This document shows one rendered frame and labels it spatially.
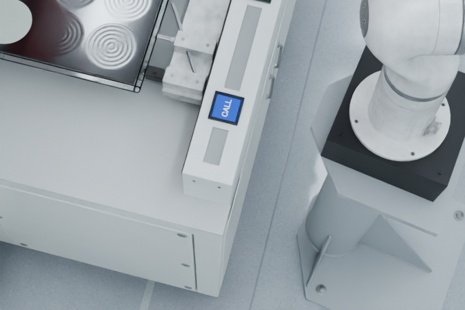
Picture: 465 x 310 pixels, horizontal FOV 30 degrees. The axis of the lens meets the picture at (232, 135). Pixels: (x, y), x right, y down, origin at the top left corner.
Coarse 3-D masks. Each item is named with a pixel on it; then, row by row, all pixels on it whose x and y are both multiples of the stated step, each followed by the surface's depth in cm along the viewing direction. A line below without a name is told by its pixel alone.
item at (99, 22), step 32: (32, 0) 173; (64, 0) 173; (96, 0) 173; (128, 0) 174; (160, 0) 174; (32, 32) 170; (64, 32) 171; (96, 32) 171; (128, 32) 171; (64, 64) 168; (96, 64) 169; (128, 64) 169
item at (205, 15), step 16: (192, 0) 176; (208, 0) 176; (224, 0) 176; (192, 16) 175; (208, 16) 175; (224, 16) 175; (192, 32) 174; (208, 32) 174; (176, 64) 171; (208, 64) 171; (176, 96) 170; (192, 96) 169
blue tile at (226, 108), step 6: (222, 96) 160; (216, 102) 160; (222, 102) 160; (228, 102) 160; (234, 102) 160; (240, 102) 160; (216, 108) 159; (222, 108) 159; (228, 108) 159; (234, 108) 159; (216, 114) 159; (222, 114) 159; (228, 114) 159; (234, 114) 159; (228, 120) 159; (234, 120) 158
